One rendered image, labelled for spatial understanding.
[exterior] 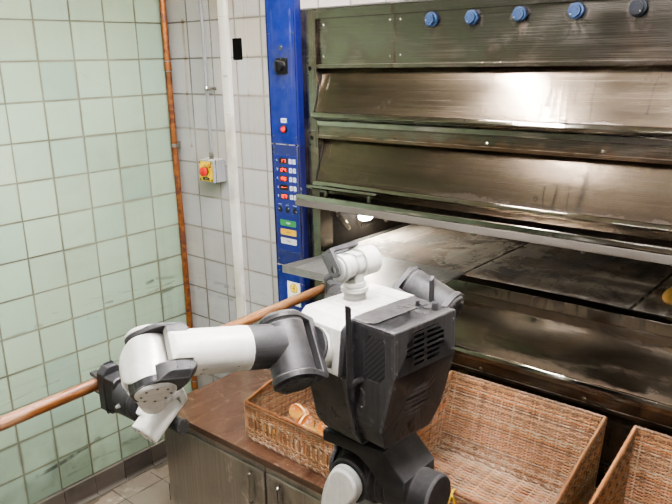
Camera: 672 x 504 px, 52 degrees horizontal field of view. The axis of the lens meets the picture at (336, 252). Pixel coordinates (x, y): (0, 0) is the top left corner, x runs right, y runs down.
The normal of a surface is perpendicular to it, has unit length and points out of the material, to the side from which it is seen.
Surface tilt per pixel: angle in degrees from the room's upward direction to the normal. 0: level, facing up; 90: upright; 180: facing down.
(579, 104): 70
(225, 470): 90
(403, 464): 45
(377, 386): 90
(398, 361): 90
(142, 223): 90
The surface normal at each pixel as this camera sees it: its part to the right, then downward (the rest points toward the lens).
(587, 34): -0.64, 0.22
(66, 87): 0.76, 0.16
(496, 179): -0.61, -0.12
